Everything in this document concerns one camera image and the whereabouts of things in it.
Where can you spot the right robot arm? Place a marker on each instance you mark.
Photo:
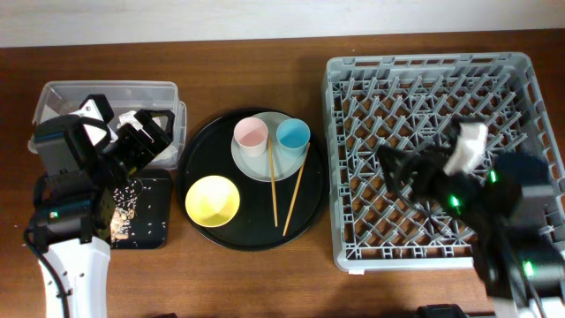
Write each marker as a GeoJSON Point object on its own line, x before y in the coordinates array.
{"type": "Point", "coordinates": [520, 267]}

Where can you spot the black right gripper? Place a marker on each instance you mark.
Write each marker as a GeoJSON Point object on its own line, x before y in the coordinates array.
{"type": "Point", "coordinates": [415, 172]}

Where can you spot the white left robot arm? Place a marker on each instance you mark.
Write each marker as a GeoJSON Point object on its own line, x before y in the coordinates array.
{"type": "Point", "coordinates": [69, 232]}

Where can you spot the yellow plastic bowl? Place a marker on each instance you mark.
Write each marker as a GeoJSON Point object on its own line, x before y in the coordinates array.
{"type": "Point", "coordinates": [212, 201]}

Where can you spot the white paper napkin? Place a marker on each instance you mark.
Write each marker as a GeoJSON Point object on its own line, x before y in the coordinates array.
{"type": "Point", "coordinates": [129, 118]}

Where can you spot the black rectangular waste tray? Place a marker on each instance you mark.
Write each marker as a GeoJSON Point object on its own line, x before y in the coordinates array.
{"type": "Point", "coordinates": [150, 221]}

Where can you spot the wooden chopstick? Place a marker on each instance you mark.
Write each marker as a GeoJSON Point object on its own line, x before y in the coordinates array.
{"type": "Point", "coordinates": [272, 180]}
{"type": "Point", "coordinates": [295, 192]}

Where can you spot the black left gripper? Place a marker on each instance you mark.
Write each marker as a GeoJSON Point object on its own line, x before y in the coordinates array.
{"type": "Point", "coordinates": [147, 151]}

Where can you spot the light grey round plate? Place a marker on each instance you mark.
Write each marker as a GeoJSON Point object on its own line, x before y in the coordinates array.
{"type": "Point", "coordinates": [286, 163]}

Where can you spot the grey plastic dishwasher rack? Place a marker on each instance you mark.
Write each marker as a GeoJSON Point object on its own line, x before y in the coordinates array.
{"type": "Point", "coordinates": [406, 102]}

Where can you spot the light pink plastic cup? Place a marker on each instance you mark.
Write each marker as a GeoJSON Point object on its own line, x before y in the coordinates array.
{"type": "Point", "coordinates": [251, 135]}

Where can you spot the food scraps and rice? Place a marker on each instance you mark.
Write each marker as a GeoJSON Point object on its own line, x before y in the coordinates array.
{"type": "Point", "coordinates": [125, 212]}

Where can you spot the clear plastic waste bin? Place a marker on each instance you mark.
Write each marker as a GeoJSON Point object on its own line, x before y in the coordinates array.
{"type": "Point", "coordinates": [62, 97]}

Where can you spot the round black serving tray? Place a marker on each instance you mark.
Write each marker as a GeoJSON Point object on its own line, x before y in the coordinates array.
{"type": "Point", "coordinates": [253, 228]}

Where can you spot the light blue plastic cup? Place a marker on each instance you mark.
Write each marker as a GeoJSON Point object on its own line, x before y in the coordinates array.
{"type": "Point", "coordinates": [293, 136]}

